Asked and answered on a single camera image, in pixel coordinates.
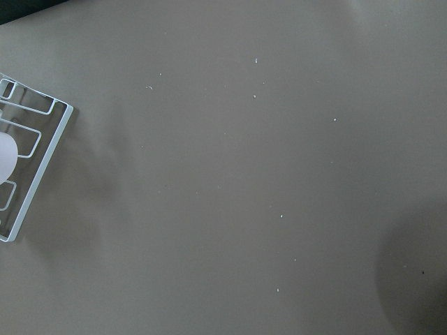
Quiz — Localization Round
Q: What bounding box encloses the pink cup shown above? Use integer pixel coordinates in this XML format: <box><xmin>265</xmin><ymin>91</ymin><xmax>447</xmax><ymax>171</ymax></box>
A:
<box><xmin>0</xmin><ymin>133</ymin><xmax>18</xmax><ymax>184</ymax></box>

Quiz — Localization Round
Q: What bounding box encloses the white wire cup rack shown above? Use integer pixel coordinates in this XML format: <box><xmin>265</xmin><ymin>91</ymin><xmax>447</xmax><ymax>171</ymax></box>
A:
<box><xmin>1</xmin><ymin>74</ymin><xmax>74</xmax><ymax>242</ymax></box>

